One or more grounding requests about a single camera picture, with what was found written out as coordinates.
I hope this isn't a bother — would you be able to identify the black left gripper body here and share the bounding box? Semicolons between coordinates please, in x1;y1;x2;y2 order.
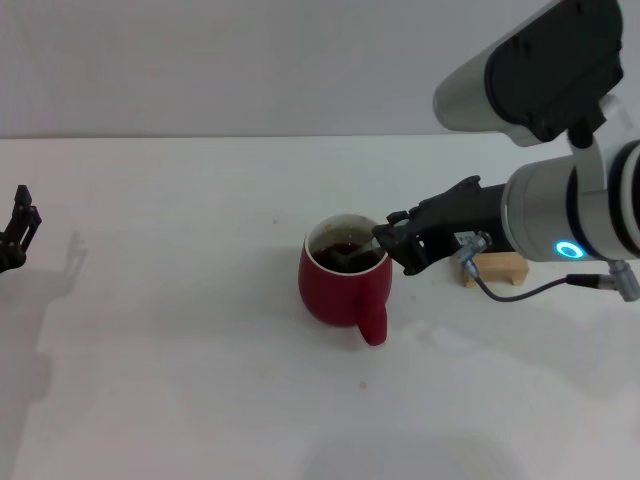
0;238;27;275

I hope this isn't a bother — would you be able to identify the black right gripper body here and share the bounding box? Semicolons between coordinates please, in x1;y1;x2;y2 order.
413;174;509;274

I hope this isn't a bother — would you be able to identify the spoon with light blue handle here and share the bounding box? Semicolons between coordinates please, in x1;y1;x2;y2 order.
328;234;382;263

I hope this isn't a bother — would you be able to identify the red ceramic cup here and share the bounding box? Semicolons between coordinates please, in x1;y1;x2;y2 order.
298;213;394;347

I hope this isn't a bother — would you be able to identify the light wooden block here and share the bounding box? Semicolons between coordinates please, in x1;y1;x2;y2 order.
452;251;530;289

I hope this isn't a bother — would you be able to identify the dark coffee liquid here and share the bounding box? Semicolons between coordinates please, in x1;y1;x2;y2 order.
311;241;380;274

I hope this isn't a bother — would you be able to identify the grey gripper cable with connector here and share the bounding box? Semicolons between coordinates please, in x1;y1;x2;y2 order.
453;231;640;304

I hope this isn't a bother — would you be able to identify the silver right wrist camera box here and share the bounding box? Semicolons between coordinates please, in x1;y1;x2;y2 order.
432;0;626;148

